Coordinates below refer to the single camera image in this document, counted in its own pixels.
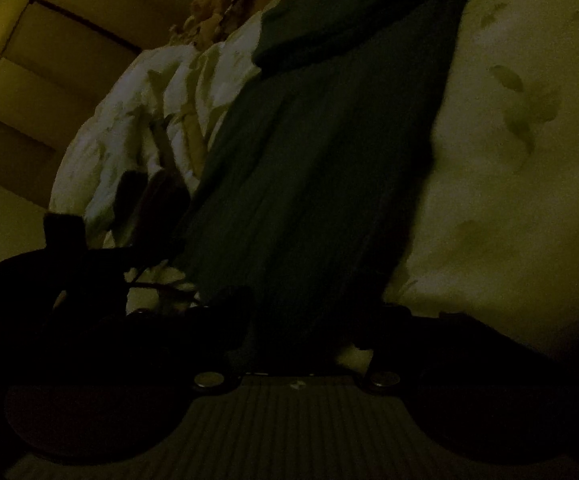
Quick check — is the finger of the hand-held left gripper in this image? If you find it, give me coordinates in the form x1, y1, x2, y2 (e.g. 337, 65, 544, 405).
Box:
142, 167, 191, 263
113, 170, 144, 233

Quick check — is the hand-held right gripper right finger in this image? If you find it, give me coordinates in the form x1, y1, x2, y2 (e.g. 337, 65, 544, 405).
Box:
354, 302, 560, 394

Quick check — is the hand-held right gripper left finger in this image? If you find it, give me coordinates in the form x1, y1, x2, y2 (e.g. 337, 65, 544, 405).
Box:
119, 285, 257, 394

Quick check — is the white leaf-print duvet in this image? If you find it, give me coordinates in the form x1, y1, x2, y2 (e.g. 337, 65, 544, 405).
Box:
49, 0, 579, 366

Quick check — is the dark green knit sweater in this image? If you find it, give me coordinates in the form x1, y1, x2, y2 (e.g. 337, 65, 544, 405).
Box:
172, 0, 473, 361

